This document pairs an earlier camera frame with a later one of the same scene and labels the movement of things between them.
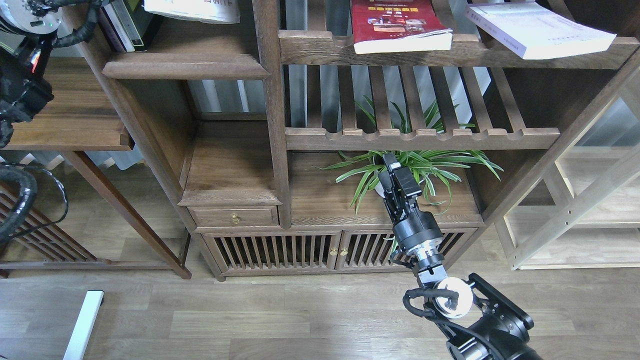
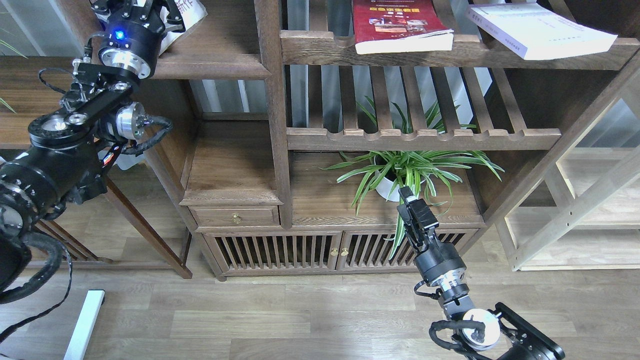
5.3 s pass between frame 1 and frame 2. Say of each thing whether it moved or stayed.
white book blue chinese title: moved
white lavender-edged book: stayed
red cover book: stayed
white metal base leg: stayed
